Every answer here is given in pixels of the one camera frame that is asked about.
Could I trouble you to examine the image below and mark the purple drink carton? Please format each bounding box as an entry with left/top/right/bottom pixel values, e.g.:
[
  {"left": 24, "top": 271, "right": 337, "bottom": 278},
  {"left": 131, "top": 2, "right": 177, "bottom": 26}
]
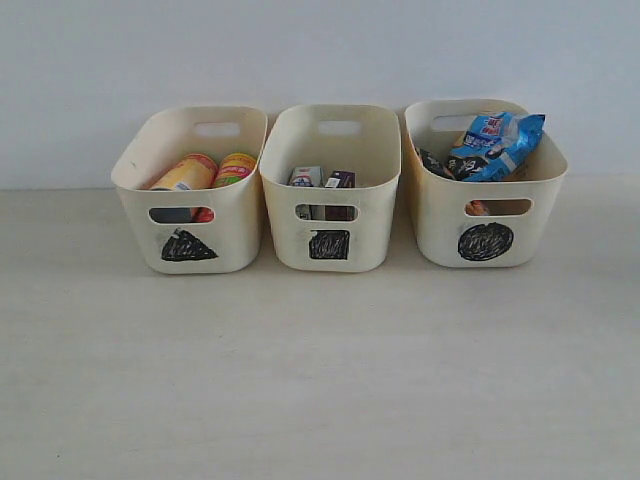
[{"left": 325, "top": 170, "right": 356, "bottom": 188}]

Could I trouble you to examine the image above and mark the white blue milk carton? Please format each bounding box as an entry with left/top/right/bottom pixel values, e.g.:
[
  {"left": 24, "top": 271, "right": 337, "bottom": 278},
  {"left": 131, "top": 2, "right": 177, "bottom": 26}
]
[{"left": 288, "top": 166, "right": 323, "bottom": 187}]

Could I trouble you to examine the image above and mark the pink Lays chips can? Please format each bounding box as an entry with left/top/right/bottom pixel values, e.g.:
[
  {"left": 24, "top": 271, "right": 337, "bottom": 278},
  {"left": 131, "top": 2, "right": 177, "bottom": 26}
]
[{"left": 194, "top": 152, "right": 258, "bottom": 224}]

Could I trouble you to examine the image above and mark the yellow Lays chips can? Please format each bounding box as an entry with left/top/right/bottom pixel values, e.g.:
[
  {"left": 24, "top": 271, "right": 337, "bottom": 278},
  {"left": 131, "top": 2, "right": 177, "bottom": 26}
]
[{"left": 147, "top": 152, "right": 219, "bottom": 224}]

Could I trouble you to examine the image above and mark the black orange snack bag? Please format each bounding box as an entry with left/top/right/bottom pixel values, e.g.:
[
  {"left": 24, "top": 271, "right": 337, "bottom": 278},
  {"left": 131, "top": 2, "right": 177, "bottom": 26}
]
[{"left": 416, "top": 148, "right": 455, "bottom": 180}]

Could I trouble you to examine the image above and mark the blue noodle snack bag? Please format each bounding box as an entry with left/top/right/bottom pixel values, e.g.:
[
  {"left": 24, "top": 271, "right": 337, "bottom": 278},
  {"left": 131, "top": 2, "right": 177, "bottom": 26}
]
[{"left": 446, "top": 111, "right": 546, "bottom": 182}]

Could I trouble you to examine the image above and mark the cream bin with square mark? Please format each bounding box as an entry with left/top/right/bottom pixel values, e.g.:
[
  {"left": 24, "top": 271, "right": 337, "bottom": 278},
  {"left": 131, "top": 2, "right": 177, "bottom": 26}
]
[{"left": 259, "top": 104, "right": 401, "bottom": 272}]

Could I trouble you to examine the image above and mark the cream bin with triangle mark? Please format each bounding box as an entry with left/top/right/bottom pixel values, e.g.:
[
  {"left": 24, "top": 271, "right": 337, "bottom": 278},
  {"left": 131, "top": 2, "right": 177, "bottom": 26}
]
[{"left": 111, "top": 106, "right": 268, "bottom": 274}]

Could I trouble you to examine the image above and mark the cream bin with circle mark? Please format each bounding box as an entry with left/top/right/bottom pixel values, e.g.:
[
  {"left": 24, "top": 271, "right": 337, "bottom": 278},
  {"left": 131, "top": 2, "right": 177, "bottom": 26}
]
[{"left": 404, "top": 99, "right": 568, "bottom": 268}]

